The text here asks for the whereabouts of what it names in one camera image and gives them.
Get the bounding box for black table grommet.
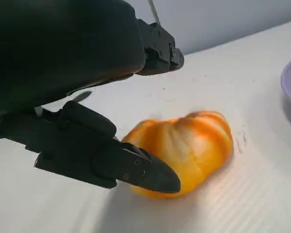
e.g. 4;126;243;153
71;91;92;102

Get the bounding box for grey partition panel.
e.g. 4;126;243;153
152;0;291;56

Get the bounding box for orange white toy bread roll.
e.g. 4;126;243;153
121;110;234;200

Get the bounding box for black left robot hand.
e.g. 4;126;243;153
0;0;185;194

